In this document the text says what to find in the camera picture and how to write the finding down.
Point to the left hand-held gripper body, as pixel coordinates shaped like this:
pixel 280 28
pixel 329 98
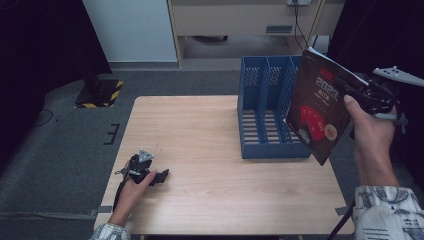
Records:
pixel 137 168

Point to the white power strip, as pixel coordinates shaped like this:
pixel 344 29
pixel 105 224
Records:
pixel 299 2

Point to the person's right hand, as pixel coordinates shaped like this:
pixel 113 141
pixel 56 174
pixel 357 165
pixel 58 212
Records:
pixel 373 143

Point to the black stand base yellow stripes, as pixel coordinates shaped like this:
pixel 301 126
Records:
pixel 100 95

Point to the grey tape strip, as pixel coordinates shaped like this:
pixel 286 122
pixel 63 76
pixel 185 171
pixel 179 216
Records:
pixel 340 210
pixel 100 211

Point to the black curtain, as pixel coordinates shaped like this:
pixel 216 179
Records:
pixel 40 50
pixel 383 33

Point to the person's left hand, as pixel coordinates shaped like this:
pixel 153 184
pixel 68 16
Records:
pixel 130 198

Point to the blue plastic file rack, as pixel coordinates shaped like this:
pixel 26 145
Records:
pixel 263 146

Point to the black magazine with red print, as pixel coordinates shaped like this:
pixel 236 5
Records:
pixel 316 106

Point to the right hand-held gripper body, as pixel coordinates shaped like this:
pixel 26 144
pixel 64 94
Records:
pixel 381 95

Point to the white panel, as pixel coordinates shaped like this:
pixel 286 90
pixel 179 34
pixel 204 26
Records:
pixel 133 30

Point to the light wooden cabinet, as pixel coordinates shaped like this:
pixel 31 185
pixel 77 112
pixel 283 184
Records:
pixel 233 20

